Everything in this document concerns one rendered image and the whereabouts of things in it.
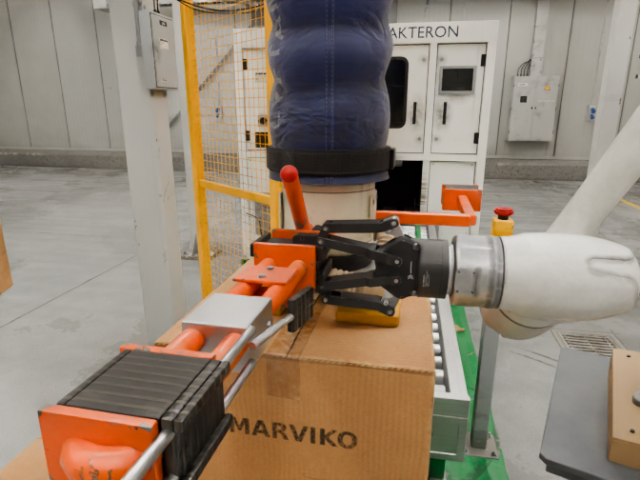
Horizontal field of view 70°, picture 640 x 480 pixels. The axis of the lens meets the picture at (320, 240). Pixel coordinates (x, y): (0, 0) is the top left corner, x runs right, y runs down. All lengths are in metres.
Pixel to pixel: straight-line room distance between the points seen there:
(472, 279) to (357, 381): 0.21
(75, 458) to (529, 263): 0.47
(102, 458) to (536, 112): 9.92
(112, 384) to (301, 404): 0.40
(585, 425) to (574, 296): 0.63
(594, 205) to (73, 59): 12.38
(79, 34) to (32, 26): 1.20
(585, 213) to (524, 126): 9.25
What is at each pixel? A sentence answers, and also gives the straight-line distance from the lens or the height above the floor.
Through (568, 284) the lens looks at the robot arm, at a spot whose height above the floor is 1.21.
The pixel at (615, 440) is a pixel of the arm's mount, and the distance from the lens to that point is 1.09.
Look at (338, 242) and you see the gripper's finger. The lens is 0.59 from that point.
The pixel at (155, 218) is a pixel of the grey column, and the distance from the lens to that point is 2.25.
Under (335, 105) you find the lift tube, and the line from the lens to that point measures 0.74.
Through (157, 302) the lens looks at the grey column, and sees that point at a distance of 2.39.
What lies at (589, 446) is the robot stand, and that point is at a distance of 1.14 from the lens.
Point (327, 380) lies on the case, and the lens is 0.66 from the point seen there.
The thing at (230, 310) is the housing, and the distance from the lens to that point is 0.43.
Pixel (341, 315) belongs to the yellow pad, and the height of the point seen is 1.08.
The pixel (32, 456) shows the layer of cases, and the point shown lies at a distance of 1.48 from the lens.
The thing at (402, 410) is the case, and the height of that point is 1.01.
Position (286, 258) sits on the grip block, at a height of 1.21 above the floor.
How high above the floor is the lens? 1.40
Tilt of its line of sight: 16 degrees down
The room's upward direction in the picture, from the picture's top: straight up
